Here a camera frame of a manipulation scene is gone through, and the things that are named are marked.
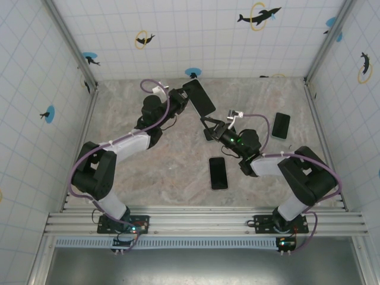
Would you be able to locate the light blue phone case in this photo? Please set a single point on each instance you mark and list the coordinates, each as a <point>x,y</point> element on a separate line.
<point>207,112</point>

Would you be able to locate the black phone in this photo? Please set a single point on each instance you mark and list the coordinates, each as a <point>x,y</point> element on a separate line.
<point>218,189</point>
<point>279,138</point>

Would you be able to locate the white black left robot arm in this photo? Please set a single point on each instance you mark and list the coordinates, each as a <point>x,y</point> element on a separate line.
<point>130,143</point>

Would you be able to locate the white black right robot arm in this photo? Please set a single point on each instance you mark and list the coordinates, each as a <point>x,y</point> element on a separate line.
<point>267,167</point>

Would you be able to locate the blue circle penguin sticker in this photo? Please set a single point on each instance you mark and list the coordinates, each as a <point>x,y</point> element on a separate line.
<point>193,71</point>

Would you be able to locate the blue circle shark sticker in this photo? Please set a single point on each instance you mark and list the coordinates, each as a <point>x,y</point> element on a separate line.
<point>89,55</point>

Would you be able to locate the wide aluminium mounting beam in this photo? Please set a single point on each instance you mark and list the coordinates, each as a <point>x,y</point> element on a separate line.
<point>202,221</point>

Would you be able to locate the blue circle seal sticker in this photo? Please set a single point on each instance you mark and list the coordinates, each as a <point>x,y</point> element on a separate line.
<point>51,114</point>

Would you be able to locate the small black controller board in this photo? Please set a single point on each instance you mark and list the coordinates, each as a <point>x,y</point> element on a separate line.
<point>286,244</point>
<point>121,243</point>

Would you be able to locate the grey metal sheet panel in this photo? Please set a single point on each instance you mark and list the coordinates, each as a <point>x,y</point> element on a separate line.
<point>207,267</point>

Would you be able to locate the aluminium side rail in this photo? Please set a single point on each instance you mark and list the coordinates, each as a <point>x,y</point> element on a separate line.
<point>88,118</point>
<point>318,118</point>

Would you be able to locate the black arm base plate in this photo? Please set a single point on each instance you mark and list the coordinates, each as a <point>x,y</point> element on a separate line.
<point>264,227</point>
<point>104,228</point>

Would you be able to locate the aluminium frame post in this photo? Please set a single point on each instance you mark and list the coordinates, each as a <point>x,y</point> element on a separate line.
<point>319,59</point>
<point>72,44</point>

